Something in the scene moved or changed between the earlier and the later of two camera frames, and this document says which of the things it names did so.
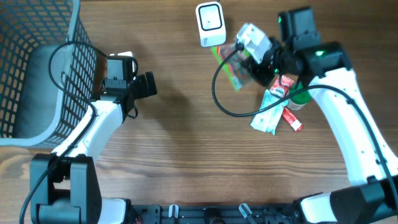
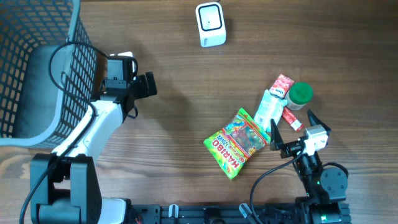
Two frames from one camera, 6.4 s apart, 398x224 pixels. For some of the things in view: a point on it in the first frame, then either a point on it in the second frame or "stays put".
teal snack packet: x=266 y=120 stays put
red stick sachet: x=291 y=119 stays put
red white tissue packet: x=282 y=85 stays put
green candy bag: x=231 y=59 to x=229 y=149
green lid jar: x=298 y=101 stays put
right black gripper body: x=259 y=73 to x=294 y=147
